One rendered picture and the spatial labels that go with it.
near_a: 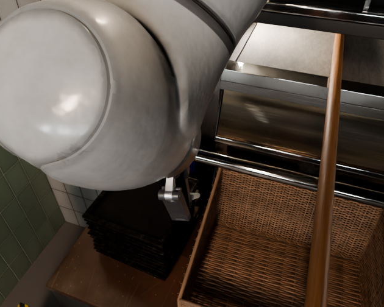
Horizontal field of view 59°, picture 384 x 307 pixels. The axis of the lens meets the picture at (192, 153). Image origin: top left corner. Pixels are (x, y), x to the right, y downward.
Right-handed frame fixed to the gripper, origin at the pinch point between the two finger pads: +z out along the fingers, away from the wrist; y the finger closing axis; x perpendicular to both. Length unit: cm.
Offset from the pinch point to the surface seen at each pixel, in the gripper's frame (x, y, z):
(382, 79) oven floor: 46, -26, 47
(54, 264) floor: -92, 54, 117
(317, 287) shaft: 19.6, 18.9, -2.4
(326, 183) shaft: 23.6, 3.9, 11.9
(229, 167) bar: 5.2, 1.3, 18.2
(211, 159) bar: 1.2, -0.3, 18.2
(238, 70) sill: 5, -28, 43
